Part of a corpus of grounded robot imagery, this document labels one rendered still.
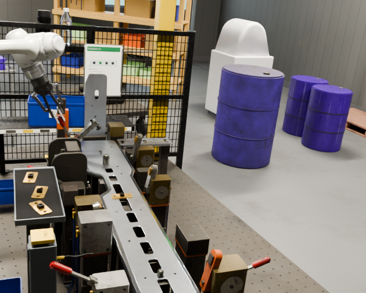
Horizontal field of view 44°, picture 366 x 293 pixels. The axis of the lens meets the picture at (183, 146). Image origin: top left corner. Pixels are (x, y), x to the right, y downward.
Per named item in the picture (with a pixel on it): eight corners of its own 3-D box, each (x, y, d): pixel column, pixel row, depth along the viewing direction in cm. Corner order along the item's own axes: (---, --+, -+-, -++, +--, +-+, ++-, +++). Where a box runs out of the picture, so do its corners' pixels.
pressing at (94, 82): (105, 135, 247) (107, 74, 235) (83, 136, 243) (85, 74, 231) (104, 135, 248) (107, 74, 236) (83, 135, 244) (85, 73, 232)
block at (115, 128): (121, 185, 259) (125, 126, 246) (108, 186, 256) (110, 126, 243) (118, 179, 266) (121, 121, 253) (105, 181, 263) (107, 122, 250)
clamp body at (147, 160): (155, 211, 234) (161, 149, 222) (133, 214, 230) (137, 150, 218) (152, 206, 240) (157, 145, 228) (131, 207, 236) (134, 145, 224)
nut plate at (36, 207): (52, 212, 133) (52, 208, 132) (40, 215, 130) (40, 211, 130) (40, 200, 139) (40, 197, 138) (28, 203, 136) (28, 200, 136)
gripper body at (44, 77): (28, 82, 195) (38, 100, 199) (46, 74, 196) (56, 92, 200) (27, 78, 201) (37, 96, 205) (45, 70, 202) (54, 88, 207)
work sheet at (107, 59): (121, 96, 272) (123, 45, 261) (83, 96, 264) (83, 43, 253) (120, 96, 273) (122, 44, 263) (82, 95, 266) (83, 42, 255)
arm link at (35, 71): (40, 61, 193) (47, 74, 195) (39, 58, 201) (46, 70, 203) (21, 71, 191) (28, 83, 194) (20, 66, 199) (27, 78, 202)
